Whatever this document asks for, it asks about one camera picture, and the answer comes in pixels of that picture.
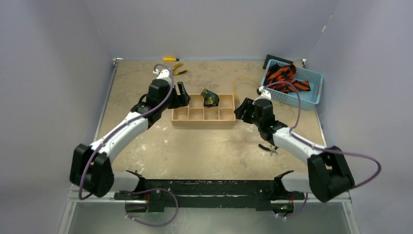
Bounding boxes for wooden compartment tray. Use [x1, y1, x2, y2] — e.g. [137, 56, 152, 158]
[171, 94, 236, 129]

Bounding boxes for blue floral tie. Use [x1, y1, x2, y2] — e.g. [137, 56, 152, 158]
[201, 88, 220, 108]

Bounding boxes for light blue plastic basket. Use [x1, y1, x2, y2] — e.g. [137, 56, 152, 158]
[261, 59, 323, 110]

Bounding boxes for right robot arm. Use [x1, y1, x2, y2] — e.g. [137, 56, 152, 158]
[234, 98, 355, 202]

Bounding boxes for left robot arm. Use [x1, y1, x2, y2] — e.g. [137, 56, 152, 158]
[69, 78, 190, 199]

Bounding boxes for yellow black pliers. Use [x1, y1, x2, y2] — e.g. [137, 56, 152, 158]
[172, 63, 188, 76]

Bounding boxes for orange black striped tie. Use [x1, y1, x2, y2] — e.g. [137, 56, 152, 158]
[263, 64, 311, 94]

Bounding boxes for black flat box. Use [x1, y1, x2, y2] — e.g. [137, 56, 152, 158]
[263, 54, 293, 69]

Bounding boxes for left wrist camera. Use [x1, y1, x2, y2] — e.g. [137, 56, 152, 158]
[153, 69, 172, 83]

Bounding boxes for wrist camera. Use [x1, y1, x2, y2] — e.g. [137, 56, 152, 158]
[153, 69, 172, 83]
[256, 86, 271, 100]

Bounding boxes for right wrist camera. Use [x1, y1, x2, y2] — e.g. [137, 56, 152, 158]
[256, 86, 271, 100]

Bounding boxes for yellow handled screwdriver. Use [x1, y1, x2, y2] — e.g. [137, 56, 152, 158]
[163, 57, 185, 62]

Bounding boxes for black handled cutters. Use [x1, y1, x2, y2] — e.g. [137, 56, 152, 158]
[258, 144, 278, 156]

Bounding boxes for yellow cable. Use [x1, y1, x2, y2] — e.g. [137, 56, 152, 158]
[233, 75, 262, 104]

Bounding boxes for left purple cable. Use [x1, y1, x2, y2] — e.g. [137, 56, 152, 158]
[78, 64, 175, 201]

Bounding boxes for black base frame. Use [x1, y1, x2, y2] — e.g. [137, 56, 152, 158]
[114, 177, 305, 212]

